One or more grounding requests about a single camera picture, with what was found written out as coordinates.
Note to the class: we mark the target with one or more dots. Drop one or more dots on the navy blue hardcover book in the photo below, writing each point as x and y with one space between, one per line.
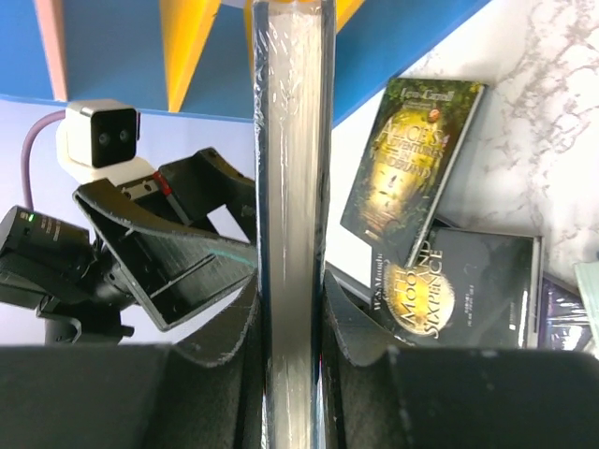
294 59

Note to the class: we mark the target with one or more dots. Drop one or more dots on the green Alice Wonderland book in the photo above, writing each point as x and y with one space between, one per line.
415 136

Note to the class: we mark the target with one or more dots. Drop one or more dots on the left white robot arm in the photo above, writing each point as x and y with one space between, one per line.
57 270

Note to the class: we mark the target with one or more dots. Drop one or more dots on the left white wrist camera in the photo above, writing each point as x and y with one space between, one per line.
97 139

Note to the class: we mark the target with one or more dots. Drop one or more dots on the blue pink yellow bookshelf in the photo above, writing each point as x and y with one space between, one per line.
114 49

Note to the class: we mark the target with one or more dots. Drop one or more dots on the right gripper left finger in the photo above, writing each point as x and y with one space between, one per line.
203 392

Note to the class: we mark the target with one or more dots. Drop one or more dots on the dark purple book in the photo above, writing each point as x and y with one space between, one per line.
564 324

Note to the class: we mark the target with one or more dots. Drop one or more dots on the grey letter G book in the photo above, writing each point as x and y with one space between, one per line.
587 282

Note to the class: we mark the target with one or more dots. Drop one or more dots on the black Moon and Sixpence book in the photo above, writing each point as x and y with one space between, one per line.
466 289

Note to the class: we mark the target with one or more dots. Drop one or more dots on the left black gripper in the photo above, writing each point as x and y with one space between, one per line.
172 270

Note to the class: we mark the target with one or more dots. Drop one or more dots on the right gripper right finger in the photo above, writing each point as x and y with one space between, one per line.
379 394

